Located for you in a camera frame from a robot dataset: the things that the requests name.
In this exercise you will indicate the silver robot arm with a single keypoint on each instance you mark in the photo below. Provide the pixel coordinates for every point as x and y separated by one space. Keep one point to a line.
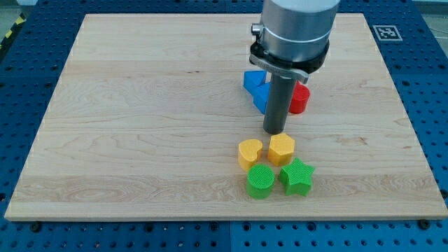
291 42

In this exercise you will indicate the white fiducial marker tag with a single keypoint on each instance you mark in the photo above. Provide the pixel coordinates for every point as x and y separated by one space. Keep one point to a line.
386 32

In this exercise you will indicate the blue cube block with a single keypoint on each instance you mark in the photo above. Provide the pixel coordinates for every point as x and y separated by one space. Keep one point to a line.
260 96

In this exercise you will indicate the green star block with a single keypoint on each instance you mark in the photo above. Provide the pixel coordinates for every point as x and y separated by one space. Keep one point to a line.
296 177

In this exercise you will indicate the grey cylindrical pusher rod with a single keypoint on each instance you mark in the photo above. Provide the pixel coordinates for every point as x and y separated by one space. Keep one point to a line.
278 103

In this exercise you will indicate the yellow hexagon block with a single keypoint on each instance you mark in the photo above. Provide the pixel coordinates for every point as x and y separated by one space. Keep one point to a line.
281 149

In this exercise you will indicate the green cylinder block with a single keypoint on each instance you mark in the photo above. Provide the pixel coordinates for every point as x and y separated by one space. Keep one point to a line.
260 181

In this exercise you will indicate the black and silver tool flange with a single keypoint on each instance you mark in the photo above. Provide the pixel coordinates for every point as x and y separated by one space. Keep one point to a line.
298 71

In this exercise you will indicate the wooden board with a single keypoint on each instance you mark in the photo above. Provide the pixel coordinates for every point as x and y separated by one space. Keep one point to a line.
145 120

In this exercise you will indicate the red cylinder block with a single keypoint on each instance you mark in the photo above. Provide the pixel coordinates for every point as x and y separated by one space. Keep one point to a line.
299 99

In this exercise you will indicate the yellow heart block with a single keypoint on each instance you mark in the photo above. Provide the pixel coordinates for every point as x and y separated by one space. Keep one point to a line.
249 152

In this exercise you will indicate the blue triangle block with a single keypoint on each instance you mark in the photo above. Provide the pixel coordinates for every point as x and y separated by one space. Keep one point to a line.
253 79

